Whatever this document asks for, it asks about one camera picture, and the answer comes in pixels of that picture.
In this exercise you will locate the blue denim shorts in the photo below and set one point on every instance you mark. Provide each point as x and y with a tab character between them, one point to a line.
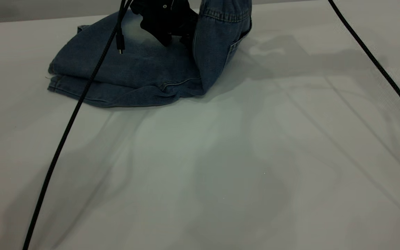
134	76

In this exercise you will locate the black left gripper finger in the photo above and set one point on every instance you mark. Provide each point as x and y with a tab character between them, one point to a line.
188	40
163	37

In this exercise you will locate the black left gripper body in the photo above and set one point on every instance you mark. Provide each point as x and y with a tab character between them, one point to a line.
161	14

